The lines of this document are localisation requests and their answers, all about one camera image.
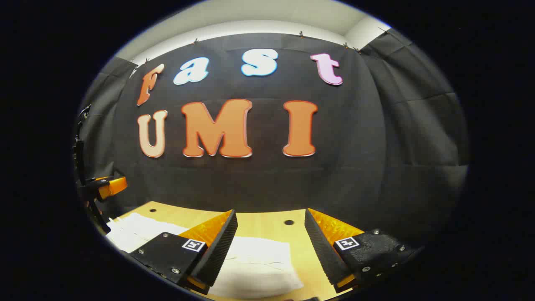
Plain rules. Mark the white jeans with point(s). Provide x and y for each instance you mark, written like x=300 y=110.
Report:
x=259 y=263

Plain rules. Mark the black backdrop cloth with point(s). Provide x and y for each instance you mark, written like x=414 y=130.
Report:
x=259 y=179

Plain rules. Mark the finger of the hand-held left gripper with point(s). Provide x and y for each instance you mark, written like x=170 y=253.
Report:
x=112 y=187

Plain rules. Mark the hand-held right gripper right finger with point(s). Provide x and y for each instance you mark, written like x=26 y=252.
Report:
x=319 y=246

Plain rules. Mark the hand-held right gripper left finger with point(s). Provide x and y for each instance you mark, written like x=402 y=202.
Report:
x=221 y=246

